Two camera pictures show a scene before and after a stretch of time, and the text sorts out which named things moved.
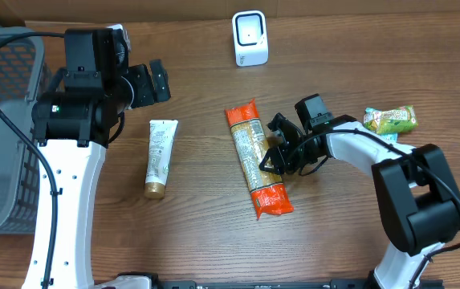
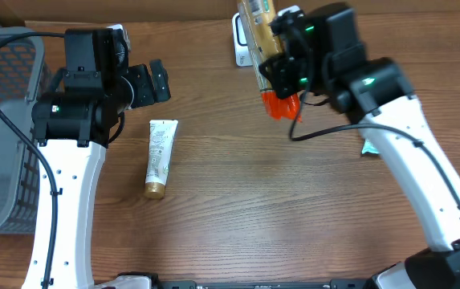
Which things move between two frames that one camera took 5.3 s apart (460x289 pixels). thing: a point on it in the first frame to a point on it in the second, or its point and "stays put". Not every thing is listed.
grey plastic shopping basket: x=6 y=166 stays put
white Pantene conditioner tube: x=162 y=135 stays put
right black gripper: x=294 y=167 to x=278 y=69
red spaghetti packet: x=250 y=136 to x=257 y=16
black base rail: x=335 y=283 stays put
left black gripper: x=147 y=94 stays put
